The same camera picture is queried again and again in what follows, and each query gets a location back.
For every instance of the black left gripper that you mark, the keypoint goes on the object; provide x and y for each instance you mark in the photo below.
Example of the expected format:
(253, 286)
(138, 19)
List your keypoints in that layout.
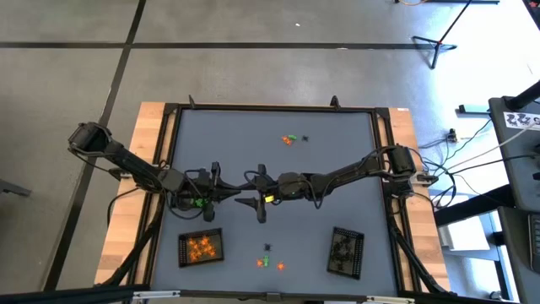
(202, 183)

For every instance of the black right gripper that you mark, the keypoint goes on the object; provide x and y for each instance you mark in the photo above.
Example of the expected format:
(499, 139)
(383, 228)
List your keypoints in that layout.
(268, 186)

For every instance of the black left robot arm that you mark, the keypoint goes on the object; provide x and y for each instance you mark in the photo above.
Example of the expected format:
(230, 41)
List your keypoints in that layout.
(126, 162)

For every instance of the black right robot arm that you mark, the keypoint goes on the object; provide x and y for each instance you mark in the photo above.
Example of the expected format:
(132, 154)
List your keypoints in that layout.
(346, 171)

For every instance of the yellow label tag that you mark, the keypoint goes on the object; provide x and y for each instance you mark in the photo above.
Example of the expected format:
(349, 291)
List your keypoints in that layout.
(269, 198)

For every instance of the wooden table side board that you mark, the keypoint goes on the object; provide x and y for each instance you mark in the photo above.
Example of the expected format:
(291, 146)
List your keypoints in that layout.
(147, 122)
(401, 126)

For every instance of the grey stand foot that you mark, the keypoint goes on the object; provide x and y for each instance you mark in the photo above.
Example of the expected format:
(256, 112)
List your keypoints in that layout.
(14, 188)

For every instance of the small black plug device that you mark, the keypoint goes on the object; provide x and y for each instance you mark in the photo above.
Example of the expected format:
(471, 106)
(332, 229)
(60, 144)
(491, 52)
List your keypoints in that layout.
(452, 135)

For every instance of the black tripod stand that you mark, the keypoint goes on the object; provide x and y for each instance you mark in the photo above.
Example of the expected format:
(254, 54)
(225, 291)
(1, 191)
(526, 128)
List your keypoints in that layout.
(439, 42)

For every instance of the grey desk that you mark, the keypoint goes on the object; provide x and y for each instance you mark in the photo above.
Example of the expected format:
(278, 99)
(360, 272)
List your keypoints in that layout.
(516, 169)

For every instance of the white printed label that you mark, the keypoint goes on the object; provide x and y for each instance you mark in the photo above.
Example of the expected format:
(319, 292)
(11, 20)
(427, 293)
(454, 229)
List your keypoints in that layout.
(521, 120)

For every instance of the grey keyboard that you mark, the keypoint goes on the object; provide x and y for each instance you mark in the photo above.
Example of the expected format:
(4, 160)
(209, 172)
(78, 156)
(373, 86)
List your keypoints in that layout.
(535, 240)

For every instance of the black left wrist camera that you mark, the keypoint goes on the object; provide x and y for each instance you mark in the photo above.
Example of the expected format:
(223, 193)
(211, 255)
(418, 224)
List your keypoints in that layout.
(215, 169)

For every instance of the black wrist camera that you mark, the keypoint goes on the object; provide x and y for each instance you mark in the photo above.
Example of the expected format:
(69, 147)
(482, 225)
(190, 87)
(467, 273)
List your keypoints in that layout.
(262, 170)
(215, 169)

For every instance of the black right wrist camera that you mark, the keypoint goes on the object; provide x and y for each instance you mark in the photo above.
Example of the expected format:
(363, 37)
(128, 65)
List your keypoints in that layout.
(262, 170)

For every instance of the black diagonal frame strut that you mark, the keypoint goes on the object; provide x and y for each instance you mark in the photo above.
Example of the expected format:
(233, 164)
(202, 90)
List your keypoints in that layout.
(135, 253)
(411, 253)

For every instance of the black frame hook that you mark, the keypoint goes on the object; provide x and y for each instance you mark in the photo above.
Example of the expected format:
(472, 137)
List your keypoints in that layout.
(335, 102)
(192, 102)

